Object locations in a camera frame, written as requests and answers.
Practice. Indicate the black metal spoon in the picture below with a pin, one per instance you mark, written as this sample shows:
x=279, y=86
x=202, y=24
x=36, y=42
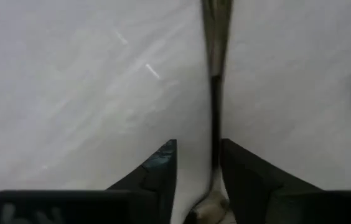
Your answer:
x=216, y=109

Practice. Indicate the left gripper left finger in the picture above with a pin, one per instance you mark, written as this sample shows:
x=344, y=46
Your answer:
x=160, y=174

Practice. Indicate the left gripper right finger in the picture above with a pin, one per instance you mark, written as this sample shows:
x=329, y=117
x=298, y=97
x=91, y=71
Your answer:
x=247, y=180

